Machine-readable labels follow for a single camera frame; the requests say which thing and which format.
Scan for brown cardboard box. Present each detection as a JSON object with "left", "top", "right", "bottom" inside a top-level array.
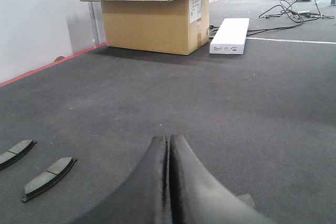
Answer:
[{"left": 85, "top": 0, "right": 210, "bottom": 55}]

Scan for grey brake pad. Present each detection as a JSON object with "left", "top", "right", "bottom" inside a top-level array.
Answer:
[
  {"left": 237, "top": 194, "right": 255, "bottom": 208},
  {"left": 1, "top": 140, "right": 37, "bottom": 170},
  {"left": 22, "top": 157, "right": 77, "bottom": 202}
]

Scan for tangled black cables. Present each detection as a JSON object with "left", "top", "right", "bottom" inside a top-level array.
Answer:
[{"left": 208, "top": 0, "right": 336, "bottom": 37}]

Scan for long white carton box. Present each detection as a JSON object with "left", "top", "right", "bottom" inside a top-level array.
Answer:
[{"left": 209, "top": 18, "right": 249, "bottom": 55}]

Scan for red conveyor frame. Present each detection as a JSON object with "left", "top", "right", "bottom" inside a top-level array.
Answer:
[{"left": 1, "top": 42, "right": 107, "bottom": 87}]

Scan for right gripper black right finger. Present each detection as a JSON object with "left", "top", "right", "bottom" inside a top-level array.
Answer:
[{"left": 169, "top": 134, "right": 274, "bottom": 223}]

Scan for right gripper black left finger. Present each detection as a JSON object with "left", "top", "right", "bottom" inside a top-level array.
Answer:
[{"left": 72, "top": 136, "right": 168, "bottom": 223}]

